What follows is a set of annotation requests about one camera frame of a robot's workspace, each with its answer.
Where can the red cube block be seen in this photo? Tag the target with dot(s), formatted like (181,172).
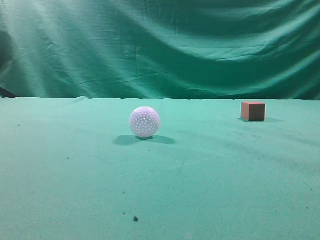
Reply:
(254,111)

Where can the green table cloth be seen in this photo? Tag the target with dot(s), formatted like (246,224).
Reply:
(72,169)

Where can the green backdrop cloth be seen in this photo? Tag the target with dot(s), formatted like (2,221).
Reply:
(160,49)

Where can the white dimpled ball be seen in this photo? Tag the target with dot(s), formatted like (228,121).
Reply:
(144,122)

